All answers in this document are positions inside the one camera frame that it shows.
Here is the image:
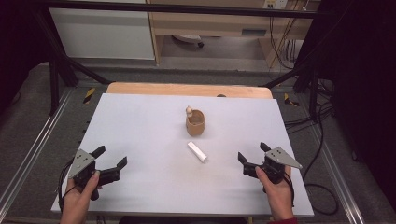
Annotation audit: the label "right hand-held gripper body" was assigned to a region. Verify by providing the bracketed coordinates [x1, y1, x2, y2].
[242, 147, 304, 185]

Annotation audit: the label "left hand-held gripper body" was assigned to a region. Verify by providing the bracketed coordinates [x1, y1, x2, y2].
[67, 148, 121, 202]

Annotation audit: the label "person's right hand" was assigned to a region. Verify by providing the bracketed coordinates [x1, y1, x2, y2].
[254, 165, 296, 222]

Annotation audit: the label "person's left hand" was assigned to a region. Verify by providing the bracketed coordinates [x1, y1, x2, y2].
[60, 170, 102, 224]

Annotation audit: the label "white rectangular stick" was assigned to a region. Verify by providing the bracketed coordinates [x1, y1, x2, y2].
[187, 141, 208, 163]

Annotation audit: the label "yellow black tape strip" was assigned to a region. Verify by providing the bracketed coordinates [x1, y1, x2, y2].
[283, 92, 301, 107]
[82, 87, 96, 105]

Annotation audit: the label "red sleeve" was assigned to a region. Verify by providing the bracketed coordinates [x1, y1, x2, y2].
[268, 217, 299, 224]

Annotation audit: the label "brown cup with small figure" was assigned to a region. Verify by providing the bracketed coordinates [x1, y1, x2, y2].
[185, 105, 206, 137]

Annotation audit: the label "wooden table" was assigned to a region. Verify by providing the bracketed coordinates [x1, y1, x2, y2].
[106, 81, 275, 100]

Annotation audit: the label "black curtain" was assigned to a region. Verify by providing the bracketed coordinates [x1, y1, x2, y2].
[0, 0, 52, 113]
[303, 0, 396, 203]

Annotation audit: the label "white cabinet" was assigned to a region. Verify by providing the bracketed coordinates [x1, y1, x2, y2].
[49, 0, 156, 61]

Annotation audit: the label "office chair base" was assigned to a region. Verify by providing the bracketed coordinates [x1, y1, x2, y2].
[172, 34, 205, 49]

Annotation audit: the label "light wooden desk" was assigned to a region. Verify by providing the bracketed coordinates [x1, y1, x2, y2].
[145, 0, 322, 67]

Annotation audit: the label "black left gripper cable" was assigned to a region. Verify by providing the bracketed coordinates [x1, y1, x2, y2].
[57, 160, 78, 213]

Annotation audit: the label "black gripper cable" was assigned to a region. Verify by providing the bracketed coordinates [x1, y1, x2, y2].
[57, 160, 78, 213]
[281, 172, 296, 208]

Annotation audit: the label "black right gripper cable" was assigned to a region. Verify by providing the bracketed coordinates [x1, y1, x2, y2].
[281, 172, 296, 208]

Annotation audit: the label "aluminium floor rail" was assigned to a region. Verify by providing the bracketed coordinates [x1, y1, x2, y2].
[309, 122, 366, 224]
[0, 88, 75, 214]

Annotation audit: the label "black floor cable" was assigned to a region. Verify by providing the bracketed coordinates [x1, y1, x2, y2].
[283, 77, 340, 217]

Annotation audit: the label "hanging cables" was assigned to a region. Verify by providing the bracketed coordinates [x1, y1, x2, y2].
[268, 8, 298, 71]

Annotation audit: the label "white wall socket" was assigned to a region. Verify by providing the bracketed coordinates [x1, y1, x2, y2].
[262, 0, 290, 10]

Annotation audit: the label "black metal frame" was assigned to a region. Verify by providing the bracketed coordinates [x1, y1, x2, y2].
[31, 0, 325, 118]

